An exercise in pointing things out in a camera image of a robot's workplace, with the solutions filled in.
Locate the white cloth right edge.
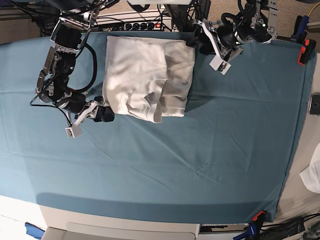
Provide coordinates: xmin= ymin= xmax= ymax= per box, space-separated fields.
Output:
xmin=299 ymin=144 xmax=320 ymax=194

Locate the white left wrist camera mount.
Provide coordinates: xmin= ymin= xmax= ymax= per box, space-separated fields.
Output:
xmin=193 ymin=18 xmax=231 ymax=75

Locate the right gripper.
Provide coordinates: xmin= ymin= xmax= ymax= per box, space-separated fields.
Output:
xmin=85 ymin=96 xmax=115 ymax=123

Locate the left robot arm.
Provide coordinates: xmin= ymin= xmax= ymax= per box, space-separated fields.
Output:
xmin=186 ymin=0 xmax=278 ymax=62

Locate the orange black clamp top right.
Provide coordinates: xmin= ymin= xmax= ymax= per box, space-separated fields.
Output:
xmin=297 ymin=38 xmax=317 ymax=66

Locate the black power strip red switch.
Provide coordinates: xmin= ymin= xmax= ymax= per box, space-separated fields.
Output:
xmin=107 ymin=21 xmax=172 ymax=32

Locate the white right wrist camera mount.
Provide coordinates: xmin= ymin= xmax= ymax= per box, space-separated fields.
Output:
xmin=65 ymin=102 xmax=94 ymax=138

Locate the silver device right edge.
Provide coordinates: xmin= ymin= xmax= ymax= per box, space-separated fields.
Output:
xmin=309 ymin=92 xmax=320 ymax=116

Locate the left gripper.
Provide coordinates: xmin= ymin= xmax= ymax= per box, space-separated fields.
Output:
xmin=185 ymin=18 xmax=244 ymax=62

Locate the blue cloth bottom left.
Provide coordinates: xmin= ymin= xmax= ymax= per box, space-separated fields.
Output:
xmin=24 ymin=222 xmax=45 ymax=240

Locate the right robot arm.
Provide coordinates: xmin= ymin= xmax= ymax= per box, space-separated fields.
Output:
xmin=34 ymin=0 xmax=115 ymax=127

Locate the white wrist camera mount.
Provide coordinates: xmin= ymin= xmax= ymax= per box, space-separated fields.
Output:
xmin=65 ymin=102 xmax=94 ymax=138
xmin=193 ymin=18 xmax=231 ymax=75

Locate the orange blue clamp bottom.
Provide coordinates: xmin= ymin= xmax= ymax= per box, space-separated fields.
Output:
xmin=233 ymin=210 xmax=268 ymax=240

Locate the teal table cloth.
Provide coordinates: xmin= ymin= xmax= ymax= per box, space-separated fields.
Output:
xmin=0 ymin=37 xmax=317 ymax=224

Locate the white T-shirt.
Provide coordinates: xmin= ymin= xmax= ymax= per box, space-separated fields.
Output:
xmin=102 ymin=36 xmax=195 ymax=124

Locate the blue black clamp top right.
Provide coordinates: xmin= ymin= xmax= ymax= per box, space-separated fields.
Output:
xmin=276 ymin=15 xmax=310 ymax=45

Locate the grey plastic bin bottom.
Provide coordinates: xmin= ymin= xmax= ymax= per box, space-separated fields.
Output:
xmin=42 ymin=222 xmax=196 ymax=240

